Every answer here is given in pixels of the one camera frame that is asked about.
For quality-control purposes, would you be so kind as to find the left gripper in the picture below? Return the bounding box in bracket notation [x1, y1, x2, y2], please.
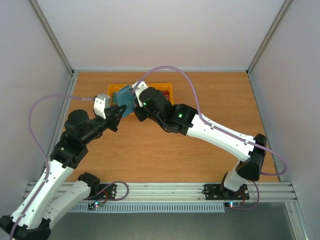
[81, 104, 127, 146]

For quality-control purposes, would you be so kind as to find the teal card holder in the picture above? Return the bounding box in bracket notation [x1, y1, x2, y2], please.
[115, 84, 135, 118]

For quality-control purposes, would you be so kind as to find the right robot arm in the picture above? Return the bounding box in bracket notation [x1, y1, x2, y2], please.
[133, 84, 267, 199]

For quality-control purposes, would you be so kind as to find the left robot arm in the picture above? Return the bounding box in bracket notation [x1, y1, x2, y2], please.
[0, 105, 127, 240]

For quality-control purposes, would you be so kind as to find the red cards stack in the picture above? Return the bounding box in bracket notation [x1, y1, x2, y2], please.
[162, 91, 170, 101]

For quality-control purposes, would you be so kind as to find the left yellow bin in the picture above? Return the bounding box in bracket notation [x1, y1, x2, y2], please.
[107, 83, 129, 105]

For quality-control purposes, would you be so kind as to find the yellow bin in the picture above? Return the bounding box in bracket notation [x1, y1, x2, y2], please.
[107, 83, 129, 105]
[147, 82, 174, 105]

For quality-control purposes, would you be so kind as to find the right yellow bin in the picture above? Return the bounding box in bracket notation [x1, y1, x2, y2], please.
[147, 82, 174, 105]

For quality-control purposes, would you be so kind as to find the left circuit board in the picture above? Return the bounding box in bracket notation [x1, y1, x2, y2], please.
[87, 201, 105, 211]

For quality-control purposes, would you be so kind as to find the circuit board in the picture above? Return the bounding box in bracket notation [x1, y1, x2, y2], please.
[87, 201, 105, 211]
[224, 201, 243, 209]

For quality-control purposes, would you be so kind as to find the right circuit board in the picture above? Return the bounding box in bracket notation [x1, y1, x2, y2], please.
[224, 201, 243, 209]

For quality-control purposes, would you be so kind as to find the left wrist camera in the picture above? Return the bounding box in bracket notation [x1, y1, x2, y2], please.
[93, 94, 111, 119]

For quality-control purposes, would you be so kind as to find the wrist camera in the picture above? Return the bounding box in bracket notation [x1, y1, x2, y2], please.
[93, 94, 111, 119]
[131, 81, 149, 99]

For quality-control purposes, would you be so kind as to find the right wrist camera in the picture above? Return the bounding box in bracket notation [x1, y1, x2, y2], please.
[131, 81, 149, 99]

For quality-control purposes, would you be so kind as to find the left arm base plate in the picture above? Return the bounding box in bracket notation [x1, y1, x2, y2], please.
[85, 183, 117, 201]

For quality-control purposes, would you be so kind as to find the aluminium front rail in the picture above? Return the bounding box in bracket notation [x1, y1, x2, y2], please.
[23, 181, 298, 203]

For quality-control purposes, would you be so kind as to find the grey slotted cable duct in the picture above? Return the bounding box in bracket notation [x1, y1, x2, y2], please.
[70, 202, 225, 214]

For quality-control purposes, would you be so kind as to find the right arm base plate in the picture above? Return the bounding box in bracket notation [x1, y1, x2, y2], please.
[201, 183, 250, 201]

